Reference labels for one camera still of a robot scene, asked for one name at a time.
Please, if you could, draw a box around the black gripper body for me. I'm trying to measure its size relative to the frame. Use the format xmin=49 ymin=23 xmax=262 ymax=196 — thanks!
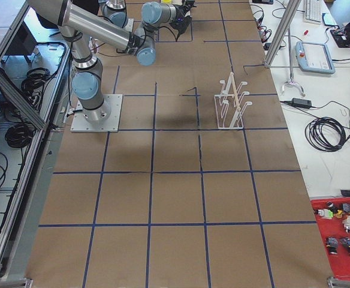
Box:
xmin=171 ymin=1 xmax=195 ymax=33

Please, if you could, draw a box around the white keyboard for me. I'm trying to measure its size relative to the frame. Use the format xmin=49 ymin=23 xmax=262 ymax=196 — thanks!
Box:
xmin=303 ymin=0 xmax=322 ymax=25

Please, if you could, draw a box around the teach pendant tablet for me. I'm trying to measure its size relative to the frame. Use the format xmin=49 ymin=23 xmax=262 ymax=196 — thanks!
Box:
xmin=295 ymin=41 xmax=336 ymax=74

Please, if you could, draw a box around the black power adapter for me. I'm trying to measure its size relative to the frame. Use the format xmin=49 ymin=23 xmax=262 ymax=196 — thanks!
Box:
xmin=291 ymin=98 xmax=312 ymax=109

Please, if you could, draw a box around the white wire cup rack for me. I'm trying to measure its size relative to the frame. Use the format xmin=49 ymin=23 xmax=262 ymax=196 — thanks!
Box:
xmin=213 ymin=72 xmax=252 ymax=130

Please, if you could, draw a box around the aluminium frame post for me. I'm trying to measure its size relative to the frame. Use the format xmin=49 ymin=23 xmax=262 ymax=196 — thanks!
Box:
xmin=264 ymin=0 xmax=301 ymax=68

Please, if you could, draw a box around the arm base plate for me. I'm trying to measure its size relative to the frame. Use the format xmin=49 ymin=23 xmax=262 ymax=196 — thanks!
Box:
xmin=70 ymin=94 xmax=123 ymax=133

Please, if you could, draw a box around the coiled black cable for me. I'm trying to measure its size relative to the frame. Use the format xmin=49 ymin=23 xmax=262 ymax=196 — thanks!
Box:
xmin=305 ymin=116 xmax=350 ymax=152

